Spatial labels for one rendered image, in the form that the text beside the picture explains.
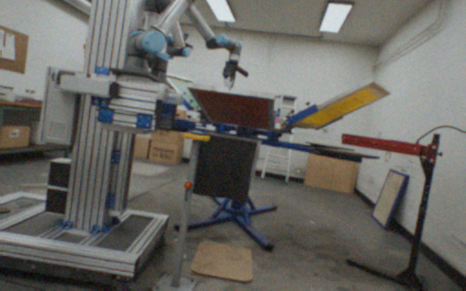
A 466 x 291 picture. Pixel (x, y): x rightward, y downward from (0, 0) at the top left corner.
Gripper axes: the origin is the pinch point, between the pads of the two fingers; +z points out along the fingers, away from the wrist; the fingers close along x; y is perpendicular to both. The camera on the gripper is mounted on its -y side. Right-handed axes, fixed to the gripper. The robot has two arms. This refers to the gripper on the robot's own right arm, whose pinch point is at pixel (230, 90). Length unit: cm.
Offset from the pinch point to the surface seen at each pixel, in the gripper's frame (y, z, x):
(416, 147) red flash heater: -133, 8, -40
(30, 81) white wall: 380, -64, -241
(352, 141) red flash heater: -94, 5, -63
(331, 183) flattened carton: -151, -14, -469
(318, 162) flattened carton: -118, -51, -464
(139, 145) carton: 254, -19, -431
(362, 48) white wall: -169, -286, -405
